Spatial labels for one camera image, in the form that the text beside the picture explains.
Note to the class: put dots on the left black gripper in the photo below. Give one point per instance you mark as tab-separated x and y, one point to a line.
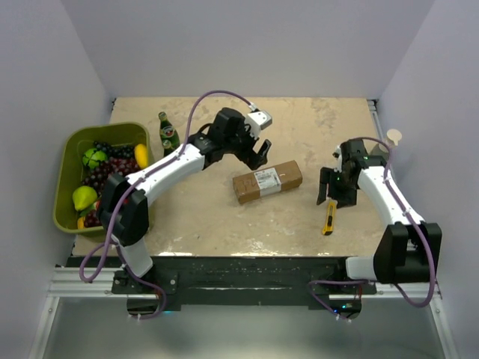
253	160

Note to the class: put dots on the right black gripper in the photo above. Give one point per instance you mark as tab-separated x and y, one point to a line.
326	176

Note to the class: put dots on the brown cardboard express box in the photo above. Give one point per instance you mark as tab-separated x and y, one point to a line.
262	183

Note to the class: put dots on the yellow utility knife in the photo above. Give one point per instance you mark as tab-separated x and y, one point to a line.
328	227

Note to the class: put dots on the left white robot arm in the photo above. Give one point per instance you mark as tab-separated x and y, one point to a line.
125	203

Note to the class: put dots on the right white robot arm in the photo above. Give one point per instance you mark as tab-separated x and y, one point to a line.
409	249

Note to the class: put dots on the beige cup bottle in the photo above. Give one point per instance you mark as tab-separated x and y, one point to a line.
392	139

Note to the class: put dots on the green glass bottle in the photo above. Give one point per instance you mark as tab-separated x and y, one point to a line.
167	130
168	147

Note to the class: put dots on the yellow lemon fruit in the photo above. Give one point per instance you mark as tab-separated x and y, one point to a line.
141	156

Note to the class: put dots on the dark black grape bunch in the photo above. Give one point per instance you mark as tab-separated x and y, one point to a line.
118	152

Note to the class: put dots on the red purple grape bunch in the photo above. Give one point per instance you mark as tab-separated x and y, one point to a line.
97	177

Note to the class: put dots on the lower dark red grapes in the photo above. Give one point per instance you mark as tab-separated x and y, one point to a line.
91	220

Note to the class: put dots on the yellow green pear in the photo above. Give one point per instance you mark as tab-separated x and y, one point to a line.
83	197

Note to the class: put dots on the olive green plastic bin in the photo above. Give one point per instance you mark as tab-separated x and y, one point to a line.
72	171

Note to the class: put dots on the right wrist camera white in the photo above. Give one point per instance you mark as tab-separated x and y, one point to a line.
337	153

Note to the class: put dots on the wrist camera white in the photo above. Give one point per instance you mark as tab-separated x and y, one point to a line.
337	153
257	121

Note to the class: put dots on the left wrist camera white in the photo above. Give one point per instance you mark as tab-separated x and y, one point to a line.
257	121

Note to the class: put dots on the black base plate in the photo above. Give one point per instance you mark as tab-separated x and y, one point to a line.
175	282

